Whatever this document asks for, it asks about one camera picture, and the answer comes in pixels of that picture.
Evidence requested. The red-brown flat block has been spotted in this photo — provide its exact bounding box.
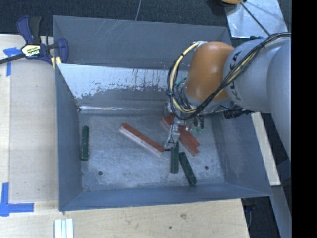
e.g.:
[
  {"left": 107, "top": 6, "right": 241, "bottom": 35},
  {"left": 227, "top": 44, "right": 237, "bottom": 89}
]
[
  {"left": 167, "top": 113, "right": 201, "bottom": 148},
  {"left": 119, "top": 122, "right": 165, "bottom": 157},
  {"left": 160, "top": 117, "right": 200, "bottom": 157}
]

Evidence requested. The dark green flat block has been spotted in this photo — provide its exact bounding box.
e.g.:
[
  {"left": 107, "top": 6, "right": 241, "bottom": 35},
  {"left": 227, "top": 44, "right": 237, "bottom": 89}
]
[
  {"left": 170, "top": 140, "right": 180, "bottom": 174},
  {"left": 79, "top": 125, "right": 90, "bottom": 161},
  {"left": 178, "top": 151, "right": 198, "bottom": 186}
]

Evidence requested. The grey metal bin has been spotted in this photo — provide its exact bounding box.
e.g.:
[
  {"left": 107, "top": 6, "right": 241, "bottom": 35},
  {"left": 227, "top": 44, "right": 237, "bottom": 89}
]
[{"left": 52, "top": 15, "right": 273, "bottom": 212}]

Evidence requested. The black cylinder on white bracket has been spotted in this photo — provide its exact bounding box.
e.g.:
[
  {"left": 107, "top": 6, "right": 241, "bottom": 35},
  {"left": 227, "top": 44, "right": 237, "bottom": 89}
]
[{"left": 212, "top": 107, "right": 254, "bottom": 120}]

